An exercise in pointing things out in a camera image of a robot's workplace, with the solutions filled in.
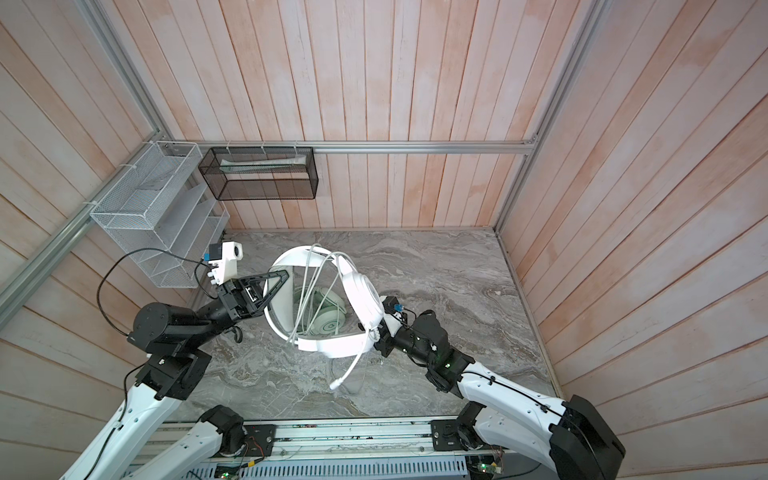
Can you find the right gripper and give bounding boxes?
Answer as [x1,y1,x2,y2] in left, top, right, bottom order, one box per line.
[363,309,437,368]

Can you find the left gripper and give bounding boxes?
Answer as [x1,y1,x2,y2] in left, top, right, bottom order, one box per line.
[185,269,293,348]

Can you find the white headphones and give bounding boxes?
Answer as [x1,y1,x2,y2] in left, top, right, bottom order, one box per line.
[263,244,385,390]

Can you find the green headphones with cable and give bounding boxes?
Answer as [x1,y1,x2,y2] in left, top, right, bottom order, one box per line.
[289,286,347,336]

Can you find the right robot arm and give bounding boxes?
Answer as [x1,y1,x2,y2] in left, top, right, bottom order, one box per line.
[373,310,626,479]

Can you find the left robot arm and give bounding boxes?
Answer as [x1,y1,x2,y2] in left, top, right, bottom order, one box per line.
[63,269,289,479]

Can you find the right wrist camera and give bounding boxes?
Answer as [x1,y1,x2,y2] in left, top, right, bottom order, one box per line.
[381,295,409,337]

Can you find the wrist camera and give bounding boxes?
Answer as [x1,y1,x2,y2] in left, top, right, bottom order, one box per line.
[381,295,409,337]
[203,241,243,286]

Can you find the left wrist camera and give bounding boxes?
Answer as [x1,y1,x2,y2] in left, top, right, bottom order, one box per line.
[203,241,243,286]

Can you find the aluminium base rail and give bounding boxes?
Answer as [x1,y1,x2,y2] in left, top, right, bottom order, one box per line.
[98,413,601,480]

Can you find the black wire mesh basket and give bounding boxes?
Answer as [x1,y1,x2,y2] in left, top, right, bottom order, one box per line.
[198,146,319,201]

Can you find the white wire mesh shelf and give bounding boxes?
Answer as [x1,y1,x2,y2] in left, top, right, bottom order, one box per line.
[91,141,229,289]

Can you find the aluminium frame bar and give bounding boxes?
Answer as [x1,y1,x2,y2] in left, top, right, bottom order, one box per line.
[161,140,537,155]

